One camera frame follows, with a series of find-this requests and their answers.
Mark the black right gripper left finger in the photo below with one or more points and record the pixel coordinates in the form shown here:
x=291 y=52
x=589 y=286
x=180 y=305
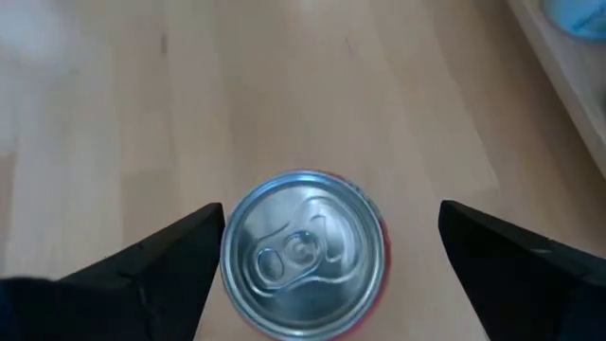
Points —
x=142 y=293

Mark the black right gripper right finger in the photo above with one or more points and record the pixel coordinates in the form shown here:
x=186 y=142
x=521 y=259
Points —
x=525 y=284

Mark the orange Fanta can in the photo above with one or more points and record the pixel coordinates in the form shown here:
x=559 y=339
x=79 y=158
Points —
x=303 y=256

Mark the silver blue Red Bull can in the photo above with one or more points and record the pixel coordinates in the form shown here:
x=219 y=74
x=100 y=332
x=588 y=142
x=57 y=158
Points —
x=580 y=16

